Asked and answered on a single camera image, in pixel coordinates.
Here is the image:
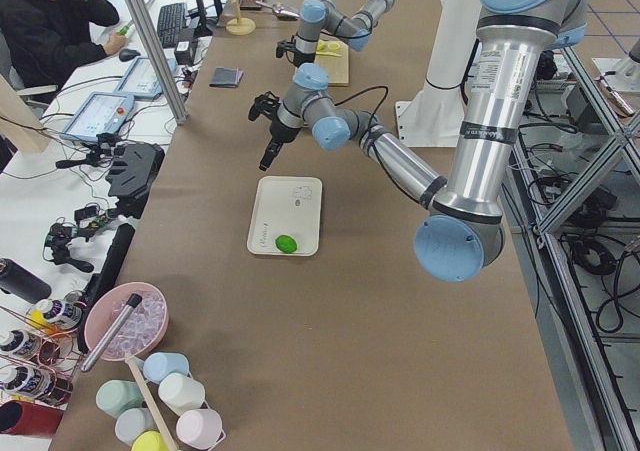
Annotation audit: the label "blue teach pendant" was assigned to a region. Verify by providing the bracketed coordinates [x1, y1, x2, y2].
[60, 92, 135, 143]
[115, 56, 163, 100]

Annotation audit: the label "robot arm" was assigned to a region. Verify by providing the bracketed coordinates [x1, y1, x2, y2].
[248, 0, 588, 282]
[291, 0, 395, 67]

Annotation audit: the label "black water bottle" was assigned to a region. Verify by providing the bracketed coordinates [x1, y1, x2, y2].
[1, 258, 51, 304]

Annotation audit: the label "grey blue plastic cup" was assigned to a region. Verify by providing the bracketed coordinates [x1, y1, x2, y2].
[114, 408, 157, 446]

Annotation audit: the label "seated person in black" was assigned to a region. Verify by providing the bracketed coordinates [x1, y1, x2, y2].
[1, 0, 127, 87]

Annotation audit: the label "cream rabbit tray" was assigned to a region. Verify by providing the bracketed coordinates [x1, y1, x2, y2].
[246, 176, 323, 256]

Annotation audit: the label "pink ribbed bowl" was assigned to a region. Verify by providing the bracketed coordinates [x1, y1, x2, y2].
[84, 282, 169, 361]

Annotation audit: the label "blue teach pendant far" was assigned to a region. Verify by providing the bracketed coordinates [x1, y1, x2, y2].
[115, 56, 163, 100]

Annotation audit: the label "wooden mug tree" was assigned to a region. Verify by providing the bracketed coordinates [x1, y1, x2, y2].
[226, 0, 256, 36]

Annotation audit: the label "steel scoop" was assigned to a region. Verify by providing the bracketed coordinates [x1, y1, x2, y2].
[258, 1, 300, 21]

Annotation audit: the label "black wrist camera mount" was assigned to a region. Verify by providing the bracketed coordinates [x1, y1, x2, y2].
[248, 91, 281, 121]
[275, 39, 296, 64]

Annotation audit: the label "yellow plastic cup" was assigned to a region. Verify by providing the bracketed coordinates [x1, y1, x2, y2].
[131, 430, 168, 451]

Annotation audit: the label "light blue plastic cup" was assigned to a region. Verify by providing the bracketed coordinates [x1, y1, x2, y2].
[143, 352, 190, 384]

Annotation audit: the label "bamboo cutting board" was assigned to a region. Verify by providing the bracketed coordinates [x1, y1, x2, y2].
[315, 40, 350, 87]

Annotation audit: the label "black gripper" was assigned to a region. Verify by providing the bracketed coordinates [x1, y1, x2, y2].
[259, 115, 300, 171]
[293, 50, 315, 67]

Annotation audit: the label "pale green plastic cup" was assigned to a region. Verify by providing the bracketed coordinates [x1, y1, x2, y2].
[158, 373, 205, 416]

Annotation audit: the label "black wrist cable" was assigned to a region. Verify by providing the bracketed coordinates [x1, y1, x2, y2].
[329, 85, 436, 207]

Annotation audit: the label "black keyboard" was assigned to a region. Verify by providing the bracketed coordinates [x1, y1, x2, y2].
[156, 2, 186, 49]

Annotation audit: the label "copper wire bottle rack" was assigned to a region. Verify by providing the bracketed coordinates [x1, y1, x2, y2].
[1, 299, 84, 407]

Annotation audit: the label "pale pink plastic cup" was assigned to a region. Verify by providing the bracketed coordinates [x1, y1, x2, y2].
[176, 409, 223, 450]

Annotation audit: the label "aluminium frame post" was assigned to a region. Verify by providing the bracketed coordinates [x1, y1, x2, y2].
[124, 0, 188, 125]

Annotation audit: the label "mint green plastic cup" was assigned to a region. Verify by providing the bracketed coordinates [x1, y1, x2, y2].
[95, 380, 143, 418]

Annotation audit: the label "metal muddler in bowl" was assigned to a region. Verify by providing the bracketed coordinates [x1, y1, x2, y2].
[80, 293, 143, 373]

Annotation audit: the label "blue teach pendant near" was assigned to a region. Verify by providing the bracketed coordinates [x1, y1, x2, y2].
[60, 92, 135, 143]

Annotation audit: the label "yellow plastic knife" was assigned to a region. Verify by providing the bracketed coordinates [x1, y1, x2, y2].
[316, 51, 343, 58]

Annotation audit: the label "green lime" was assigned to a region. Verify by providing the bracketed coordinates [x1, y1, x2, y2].
[275, 234, 298, 254]

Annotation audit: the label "grey and pink cloths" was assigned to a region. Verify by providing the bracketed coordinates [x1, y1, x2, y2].
[209, 67, 244, 88]

